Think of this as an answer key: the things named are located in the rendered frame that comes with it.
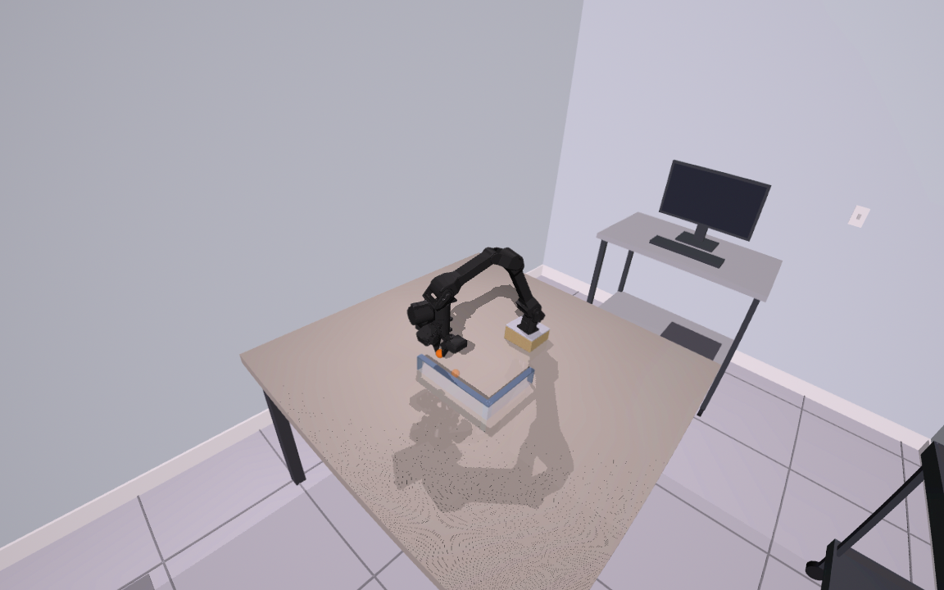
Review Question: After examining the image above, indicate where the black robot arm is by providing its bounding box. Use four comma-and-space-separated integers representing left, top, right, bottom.
406, 247, 546, 347

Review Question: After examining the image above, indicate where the clear l-shaped low wall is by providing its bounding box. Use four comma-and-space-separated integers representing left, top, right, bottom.
417, 358, 533, 420

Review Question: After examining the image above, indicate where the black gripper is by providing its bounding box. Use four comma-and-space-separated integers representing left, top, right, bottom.
415, 316, 467, 357

